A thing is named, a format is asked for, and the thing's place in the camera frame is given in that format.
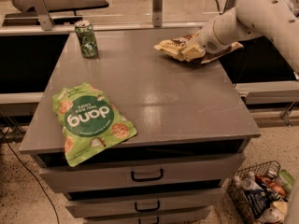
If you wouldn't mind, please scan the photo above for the top drawer with black handle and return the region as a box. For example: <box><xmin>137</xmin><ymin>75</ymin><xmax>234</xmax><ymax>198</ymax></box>
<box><xmin>40</xmin><ymin>153</ymin><xmax>246</xmax><ymax>193</ymax></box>

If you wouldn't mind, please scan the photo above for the red snack bag in basket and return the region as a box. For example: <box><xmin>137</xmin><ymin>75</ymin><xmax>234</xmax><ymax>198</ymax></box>
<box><xmin>255</xmin><ymin>175</ymin><xmax>287</xmax><ymax>198</ymax></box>

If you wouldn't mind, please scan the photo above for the left metal bracket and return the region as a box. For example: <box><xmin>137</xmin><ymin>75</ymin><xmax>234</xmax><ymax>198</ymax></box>
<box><xmin>32</xmin><ymin>0</ymin><xmax>54</xmax><ymax>31</ymax></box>

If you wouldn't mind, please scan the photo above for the brown chip bag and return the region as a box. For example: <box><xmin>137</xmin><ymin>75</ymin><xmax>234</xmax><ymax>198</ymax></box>
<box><xmin>154</xmin><ymin>35</ymin><xmax>243</xmax><ymax>63</ymax></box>

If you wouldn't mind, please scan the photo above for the middle metal bracket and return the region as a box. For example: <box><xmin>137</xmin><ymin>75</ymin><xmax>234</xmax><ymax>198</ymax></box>
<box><xmin>152</xmin><ymin>0</ymin><xmax>163</xmax><ymax>27</ymax></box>

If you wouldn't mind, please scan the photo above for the clear plastic water bottle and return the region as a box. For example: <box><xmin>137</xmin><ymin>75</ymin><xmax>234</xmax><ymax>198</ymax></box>
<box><xmin>241</xmin><ymin>171</ymin><xmax>262</xmax><ymax>190</ymax></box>

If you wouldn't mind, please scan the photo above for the middle drawer with black handle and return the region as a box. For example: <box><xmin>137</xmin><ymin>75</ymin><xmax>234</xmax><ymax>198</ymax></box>
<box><xmin>66</xmin><ymin>188</ymin><xmax>225</xmax><ymax>219</ymax></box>

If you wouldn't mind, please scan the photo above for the grey drawer cabinet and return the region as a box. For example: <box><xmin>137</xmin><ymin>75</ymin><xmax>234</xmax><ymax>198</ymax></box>
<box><xmin>18</xmin><ymin>27</ymin><xmax>262</xmax><ymax>224</ymax></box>

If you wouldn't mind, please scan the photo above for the blue snack bag in basket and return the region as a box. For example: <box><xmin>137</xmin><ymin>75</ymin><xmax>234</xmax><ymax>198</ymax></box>
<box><xmin>245</xmin><ymin>190</ymin><xmax>271</xmax><ymax>218</ymax></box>

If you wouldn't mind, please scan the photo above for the drawer with black handle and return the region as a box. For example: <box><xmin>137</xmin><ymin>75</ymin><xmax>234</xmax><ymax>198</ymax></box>
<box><xmin>40</xmin><ymin>153</ymin><xmax>246</xmax><ymax>193</ymax></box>
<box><xmin>83</xmin><ymin>206</ymin><xmax>210</xmax><ymax>224</ymax></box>
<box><xmin>66</xmin><ymin>188</ymin><xmax>225</xmax><ymax>219</ymax></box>

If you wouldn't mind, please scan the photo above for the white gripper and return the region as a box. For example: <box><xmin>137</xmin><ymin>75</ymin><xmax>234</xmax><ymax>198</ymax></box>
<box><xmin>181</xmin><ymin>19</ymin><xmax>228</xmax><ymax>62</ymax></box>

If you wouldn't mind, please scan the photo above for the yellow snack bag in basket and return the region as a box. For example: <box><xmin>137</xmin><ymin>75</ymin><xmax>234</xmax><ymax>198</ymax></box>
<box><xmin>272</xmin><ymin>201</ymin><xmax>288</xmax><ymax>216</ymax></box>

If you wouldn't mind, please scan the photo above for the green dang chip bag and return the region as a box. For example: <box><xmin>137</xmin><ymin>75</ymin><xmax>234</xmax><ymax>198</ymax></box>
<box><xmin>52</xmin><ymin>83</ymin><xmax>137</xmax><ymax>167</ymax></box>

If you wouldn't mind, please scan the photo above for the bottom drawer with black handle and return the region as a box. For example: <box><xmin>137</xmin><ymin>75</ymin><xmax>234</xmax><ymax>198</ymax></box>
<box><xmin>83</xmin><ymin>206</ymin><xmax>210</xmax><ymax>224</ymax></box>

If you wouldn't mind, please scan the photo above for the wire basket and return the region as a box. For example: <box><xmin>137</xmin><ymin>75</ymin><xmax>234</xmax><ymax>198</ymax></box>
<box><xmin>227</xmin><ymin>161</ymin><xmax>280</xmax><ymax>224</ymax></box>

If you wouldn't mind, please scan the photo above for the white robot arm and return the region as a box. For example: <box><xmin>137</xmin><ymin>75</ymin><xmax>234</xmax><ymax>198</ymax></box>
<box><xmin>192</xmin><ymin>0</ymin><xmax>299</xmax><ymax>73</ymax></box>

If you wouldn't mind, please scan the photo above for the green bottle in basket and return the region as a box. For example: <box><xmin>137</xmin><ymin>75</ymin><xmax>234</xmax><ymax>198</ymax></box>
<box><xmin>276</xmin><ymin>169</ymin><xmax>295</xmax><ymax>196</ymax></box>

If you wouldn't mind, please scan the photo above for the black floor cable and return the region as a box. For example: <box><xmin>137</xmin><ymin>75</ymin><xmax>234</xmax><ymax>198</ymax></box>
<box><xmin>0</xmin><ymin>128</ymin><xmax>61</xmax><ymax>224</ymax></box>

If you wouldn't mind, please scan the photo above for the green soda can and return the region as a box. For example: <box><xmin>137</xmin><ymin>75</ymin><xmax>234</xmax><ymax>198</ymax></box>
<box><xmin>75</xmin><ymin>20</ymin><xmax>98</xmax><ymax>58</ymax></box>

